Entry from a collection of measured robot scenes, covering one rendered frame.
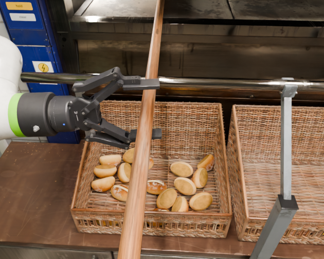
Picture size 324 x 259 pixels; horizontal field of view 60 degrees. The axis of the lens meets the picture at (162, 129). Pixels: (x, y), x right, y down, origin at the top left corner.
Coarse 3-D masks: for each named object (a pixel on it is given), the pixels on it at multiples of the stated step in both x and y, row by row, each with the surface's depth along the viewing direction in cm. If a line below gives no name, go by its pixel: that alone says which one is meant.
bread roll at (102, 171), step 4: (104, 164) 124; (108, 164) 124; (96, 168) 119; (100, 168) 119; (104, 168) 120; (108, 168) 120; (112, 168) 121; (96, 172) 119; (100, 172) 119; (104, 172) 119; (108, 172) 119; (112, 172) 120; (100, 176) 120; (104, 176) 120; (108, 176) 121
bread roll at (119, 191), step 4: (116, 184) 115; (120, 184) 114; (112, 188) 114; (116, 188) 113; (120, 188) 112; (124, 188) 113; (112, 192) 114; (116, 192) 112; (120, 192) 112; (124, 192) 112; (116, 196) 113; (120, 196) 112; (124, 196) 112; (120, 200) 113; (124, 200) 112
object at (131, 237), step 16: (160, 0) 112; (160, 16) 99; (160, 32) 90; (144, 96) 63; (144, 112) 59; (144, 128) 55; (144, 144) 52; (144, 160) 49; (144, 176) 46; (128, 192) 44; (144, 192) 44; (128, 208) 42; (144, 208) 43; (128, 224) 40; (128, 240) 38; (128, 256) 36
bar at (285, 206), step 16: (32, 80) 77; (48, 80) 76; (64, 80) 76; (80, 80) 76; (112, 80) 75; (160, 80) 75; (176, 80) 75; (192, 80) 74; (208, 80) 74; (224, 80) 74; (240, 80) 74; (256, 80) 74; (272, 80) 74; (288, 80) 74; (304, 80) 74; (288, 96) 74; (288, 112) 74; (288, 128) 74; (288, 144) 74; (288, 160) 73; (288, 176) 73; (288, 192) 73; (288, 208) 70; (272, 224) 77; (288, 224) 75; (272, 240) 81; (256, 256) 90
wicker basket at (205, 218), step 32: (192, 128) 126; (224, 128) 114; (96, 160) 126; (160, 160) 131; (192, 160) 131; (224, 160) 105; (96, 192) 118; (224, 192) 105; (96, 224) 101; (192, 224) 107; (224, 224) 97
